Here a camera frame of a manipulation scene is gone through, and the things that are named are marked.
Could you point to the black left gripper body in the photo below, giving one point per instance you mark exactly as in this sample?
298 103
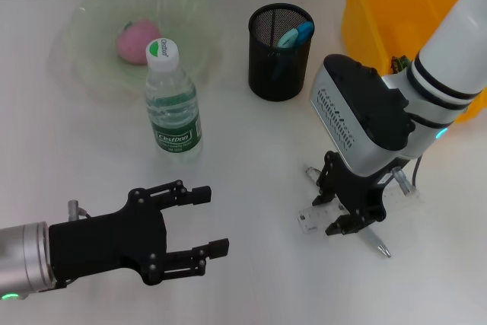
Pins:
106 241

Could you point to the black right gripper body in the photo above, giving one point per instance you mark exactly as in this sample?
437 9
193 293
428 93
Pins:
361 195

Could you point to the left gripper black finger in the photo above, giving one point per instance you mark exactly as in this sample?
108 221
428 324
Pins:
199 195
218 248

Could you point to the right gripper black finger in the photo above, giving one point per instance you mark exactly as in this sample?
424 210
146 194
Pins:
329 180
350 226

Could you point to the clear silver pen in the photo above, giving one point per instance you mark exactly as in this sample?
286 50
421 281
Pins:
376 243

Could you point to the clear green-label water bottle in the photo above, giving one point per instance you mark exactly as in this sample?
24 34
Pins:
171 112

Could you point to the green plastic wrapper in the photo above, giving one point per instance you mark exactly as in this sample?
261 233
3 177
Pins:
399 63

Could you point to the teal blue scissors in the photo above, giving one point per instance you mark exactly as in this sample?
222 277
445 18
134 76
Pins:
295 36

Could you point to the pink toy peach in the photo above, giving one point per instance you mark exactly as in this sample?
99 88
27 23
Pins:
131 45

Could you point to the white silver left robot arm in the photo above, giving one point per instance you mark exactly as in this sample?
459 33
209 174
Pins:
23 260

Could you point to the transparent plastic ruler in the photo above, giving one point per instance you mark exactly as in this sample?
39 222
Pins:
316 218

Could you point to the black mesh pen holder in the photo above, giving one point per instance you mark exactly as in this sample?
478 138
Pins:
277 74

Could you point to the pale green fruit plate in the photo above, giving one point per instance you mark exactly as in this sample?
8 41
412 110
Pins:
95 28

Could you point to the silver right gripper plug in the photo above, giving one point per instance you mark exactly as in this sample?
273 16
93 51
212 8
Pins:
403 180

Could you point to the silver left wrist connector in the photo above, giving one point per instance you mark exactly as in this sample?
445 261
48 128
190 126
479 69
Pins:
73 209

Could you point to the yellow plastic bin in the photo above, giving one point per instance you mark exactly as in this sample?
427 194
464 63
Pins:
380 16

